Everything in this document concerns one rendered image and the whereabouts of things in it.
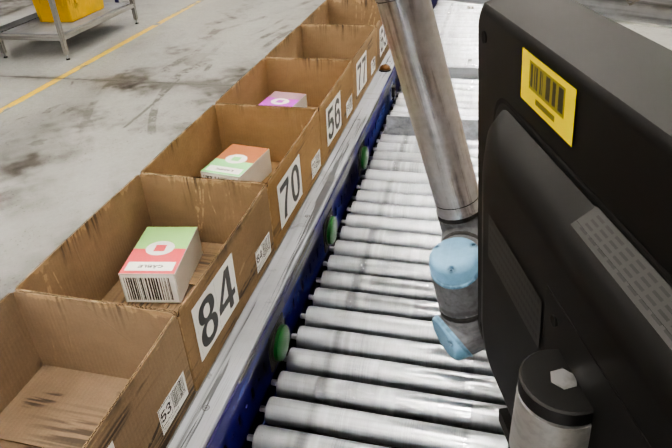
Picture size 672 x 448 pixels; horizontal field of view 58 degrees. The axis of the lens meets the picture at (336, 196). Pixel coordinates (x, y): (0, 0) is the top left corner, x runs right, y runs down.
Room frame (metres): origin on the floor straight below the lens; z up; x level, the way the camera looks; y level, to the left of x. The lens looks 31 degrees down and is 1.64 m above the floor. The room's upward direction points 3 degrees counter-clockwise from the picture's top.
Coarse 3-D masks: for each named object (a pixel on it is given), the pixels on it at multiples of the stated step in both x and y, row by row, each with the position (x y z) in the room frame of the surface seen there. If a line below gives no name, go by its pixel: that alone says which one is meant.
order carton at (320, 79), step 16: (256, 64) 1.82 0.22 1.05; (272, 64) 1.88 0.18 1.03; (288, 64) 1.87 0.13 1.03; (304, 64) 1.85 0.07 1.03; (320, 64) 1.84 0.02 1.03; (336, 64) 1.82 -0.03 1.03; (240, 80) 1.69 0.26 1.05; (256, 80) 1.80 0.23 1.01; (272, 80) 1.88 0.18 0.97; (288, 80) 1.87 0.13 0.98; (304, 80) 1.85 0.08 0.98; (320, 80) 1.84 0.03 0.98; (336, 80) 1.82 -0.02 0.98; (352, 80) 1.80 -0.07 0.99; (224, 96) 1.57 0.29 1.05; (240, 96) 1.67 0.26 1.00; (256, 96) 1.79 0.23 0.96; (320, 96) 1.84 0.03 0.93; (352, 96) 1.79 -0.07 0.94; (320, 112) 1.45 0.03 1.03; (352, 112) 1.79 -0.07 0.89; (320, 128) 1.44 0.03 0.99
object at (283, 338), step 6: (282, 324) 0.88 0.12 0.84; (282, 330) 0.86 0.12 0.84; (288, 330) 0.88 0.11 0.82; (276, 336) 0.84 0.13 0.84; (282, 336) 0.85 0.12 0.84; (288, 336) 0.87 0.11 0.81; (276, 342) 0.83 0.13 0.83; (282, 342) 0.84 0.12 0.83; (288, 342) 0.87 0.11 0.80; (276, 348) 0.83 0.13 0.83; (282, 348) 0.84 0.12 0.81; (276, 354) 0.82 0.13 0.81; (282, 354) 0.83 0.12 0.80; (276, 360) 0.83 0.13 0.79
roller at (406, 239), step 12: (348, 228) 1.33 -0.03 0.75; (360, 228) 1.32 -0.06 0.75; (348, 240) 1.30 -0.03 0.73; (360, 240) 1.30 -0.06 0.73; (372, 240) 1.29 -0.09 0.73; (384, 240) 1.28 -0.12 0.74; (396, 240) 1.27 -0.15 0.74; (408, 240) 1.27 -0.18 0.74; (420, 240) 1.26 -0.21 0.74; (432, 240) 1.26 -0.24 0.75
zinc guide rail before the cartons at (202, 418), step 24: (384, 72) 2.13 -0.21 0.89; (360, 120) 1.71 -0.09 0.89; (336, 168) 1.41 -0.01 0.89; (312, 192) 1.29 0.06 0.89; (312, 216) 1.18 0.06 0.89; (288, 240) 1.09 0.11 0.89; (288, 264) 1.00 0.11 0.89; (264, 288) 0.93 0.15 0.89; (264, 312) 0.86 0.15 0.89; (240, 336) 0.80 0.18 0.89; (240, 360) 0.74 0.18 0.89; (216, 384) 0.69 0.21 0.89; (192, 408) 0.64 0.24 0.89; (216, 408) 0.64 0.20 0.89; (192, 432) 0.60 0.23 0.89
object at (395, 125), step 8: (392, 120) 1.92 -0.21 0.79; (400, 120) 1.91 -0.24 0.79; (408, 120) 1.90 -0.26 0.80; (464, 120) 1.85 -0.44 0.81; (472, 120) 1.84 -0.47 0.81; (392, 128) 1.92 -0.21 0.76; (400, 128) 1.91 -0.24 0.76; (408, 128) 1.90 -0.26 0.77; (464, 128) 1.85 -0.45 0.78; (472, 128) 1.84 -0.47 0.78; (472, 136) 1.84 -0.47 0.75
